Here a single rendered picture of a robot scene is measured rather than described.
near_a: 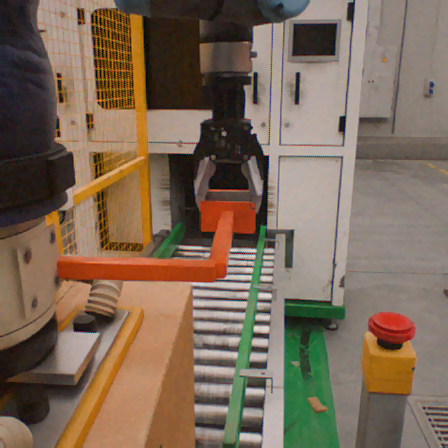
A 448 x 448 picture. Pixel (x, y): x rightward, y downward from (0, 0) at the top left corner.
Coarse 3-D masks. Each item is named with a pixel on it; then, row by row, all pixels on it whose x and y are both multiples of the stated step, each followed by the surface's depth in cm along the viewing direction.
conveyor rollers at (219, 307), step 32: (192, 256) 237; (224, 288) 200; (224, 320) 174; (256, 320) 173; (224, 352) 149; (256, 352) 149; (224, 384) 134; (256, 384) 139; (224, 416) 122; (256, 416) 121
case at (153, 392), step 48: (144, 288) 76; (192, 288) 78; (144, 336) 62; (192, 336) 80; (0, 384) 52; (144, 384) 52; (192, 384) 82; (96, 432) 45; (144, 432) 45; (192, 432) 83
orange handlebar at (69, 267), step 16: (224, 224) 64; (224, 240) 57; (64, 256) 52; (80, 256) 52; (224, 256) 52; (64, 272) 50; (80, 272) 50; (96, 272) 50; (112, 272) 50; (128, 272) 50; (144, 272) 50; (160, 272) 50; (176, 272) 50; (192, 272) 49; (208, 272) 49; (224, 272) 51
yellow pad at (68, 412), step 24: (72, 312) 64; (120, 312) 63; (120, 336) 58; (96, 360) 52; (120, 360) 55; (24, 384) 48; (48, 384) 48; (96, 384) 49; (0, 408) 45; (24, 408) 42; (48, 408) 44; (72, 408) 45; (96, 408) 46; (48, 432) 41; (72, 432) 42
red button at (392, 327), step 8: (384, 312) 73; (392, 312) 73; (368, 320) 72; (376, 320) 70; (384, 320) 71; (392, 320) 70; (400, 320) 70; (408, 320) 71; (368, 328) 71; (376, 328) 69; (384, 328) 69; (392, 328) 68; (400, 328) 68; (408, 328) 68; (376, 336) 69; (384, 336) 68; (392, 336) 68; (400, 336) 67; (408, 336) 68; (384, 344) 70; (392, 344) 70; (400, 344) 70
